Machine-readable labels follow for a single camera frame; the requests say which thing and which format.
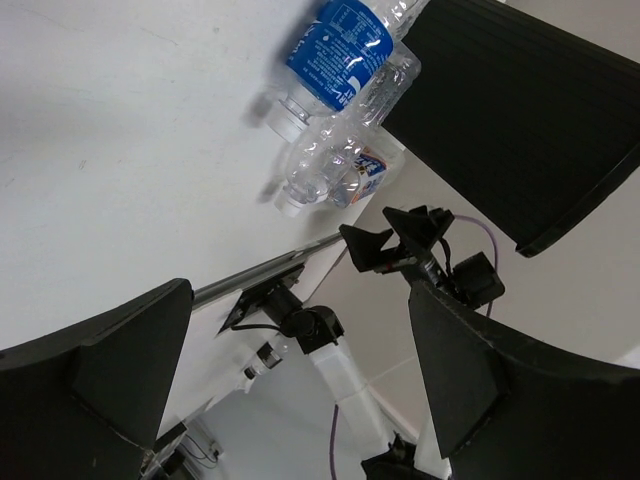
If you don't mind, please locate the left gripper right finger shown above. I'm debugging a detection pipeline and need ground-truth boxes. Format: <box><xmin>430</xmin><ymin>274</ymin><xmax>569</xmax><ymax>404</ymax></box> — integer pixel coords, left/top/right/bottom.
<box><xmin>408</xmin><ymin>281</ymin><xmax>639</xmax><ymax>479</ymax></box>

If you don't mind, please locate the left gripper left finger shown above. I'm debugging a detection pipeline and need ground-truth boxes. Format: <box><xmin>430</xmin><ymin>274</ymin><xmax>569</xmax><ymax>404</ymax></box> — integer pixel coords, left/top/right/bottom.
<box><xmin>1</xmin><ymin>278</ymin><xmax>194</xmax><ymax>479</ymax></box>

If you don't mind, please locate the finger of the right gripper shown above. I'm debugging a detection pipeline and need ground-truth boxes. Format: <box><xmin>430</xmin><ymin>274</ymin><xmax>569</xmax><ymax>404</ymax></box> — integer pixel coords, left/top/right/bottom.
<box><xmin>383</xmin><ymin>206</ymin><xmax>454</xmax><ymax>247</ymax></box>
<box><xmin>339</xmin><ymin>224</ymin><xmax>394</xmax><ymax>273</ymax></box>

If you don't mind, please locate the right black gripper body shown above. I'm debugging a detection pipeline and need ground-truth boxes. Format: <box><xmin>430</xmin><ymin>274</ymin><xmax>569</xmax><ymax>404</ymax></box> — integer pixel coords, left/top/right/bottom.
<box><xmin>387</xmin><ymin>235</ymin><xmax>448</xmax><ymax>285</ymax></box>

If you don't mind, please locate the orange label plastic bottle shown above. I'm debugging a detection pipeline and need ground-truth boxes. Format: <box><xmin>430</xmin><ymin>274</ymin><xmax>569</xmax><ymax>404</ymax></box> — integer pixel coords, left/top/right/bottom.
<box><xmin>328</xmin><ymin>131</ymin><xmax>406</xmax><ymax>209</ymax></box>

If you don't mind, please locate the blue label plastic bottle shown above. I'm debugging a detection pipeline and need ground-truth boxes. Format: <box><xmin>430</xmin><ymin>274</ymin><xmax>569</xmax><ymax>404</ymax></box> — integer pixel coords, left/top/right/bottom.
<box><xmin>267</xmin><ymin>0</ymin><xmax>427</xmax><ymax>142</ymax></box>

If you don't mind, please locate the black plastic waste bin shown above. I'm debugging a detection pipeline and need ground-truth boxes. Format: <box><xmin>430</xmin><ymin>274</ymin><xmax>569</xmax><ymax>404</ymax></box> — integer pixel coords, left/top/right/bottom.
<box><xmin>384</xmin><ymin>1</ymin><xmax>639</xmax><ymax>258</ymax></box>

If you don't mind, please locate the clear plastic bottle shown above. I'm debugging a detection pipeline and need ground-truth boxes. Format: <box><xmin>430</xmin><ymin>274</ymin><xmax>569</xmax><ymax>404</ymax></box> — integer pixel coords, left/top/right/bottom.
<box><xmin>274</xmin><ymin>43</ymin><xmax>421</xmax><ymax>217</ymax></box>

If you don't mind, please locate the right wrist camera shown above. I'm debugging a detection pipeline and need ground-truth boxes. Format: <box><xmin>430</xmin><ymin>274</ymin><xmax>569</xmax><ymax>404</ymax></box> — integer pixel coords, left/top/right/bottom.
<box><xmin>453</xmin><ymin>252</ymin><xmax>506</xmax><ymax>310</ymax></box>

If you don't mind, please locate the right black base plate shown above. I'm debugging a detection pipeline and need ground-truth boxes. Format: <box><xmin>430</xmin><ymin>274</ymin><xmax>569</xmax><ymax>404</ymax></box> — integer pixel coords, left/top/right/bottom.
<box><xmin>219</xmin><ymin>264</ymin><xmax>305</xmax><ymax>334</ymax></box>

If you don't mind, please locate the aluminium frame rail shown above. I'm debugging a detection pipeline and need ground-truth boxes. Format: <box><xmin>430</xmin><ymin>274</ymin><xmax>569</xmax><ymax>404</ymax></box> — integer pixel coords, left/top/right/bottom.
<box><xmin>192</xmin><ymin>233</ymin><xmax>342</xmax><ymax>311</ymax></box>

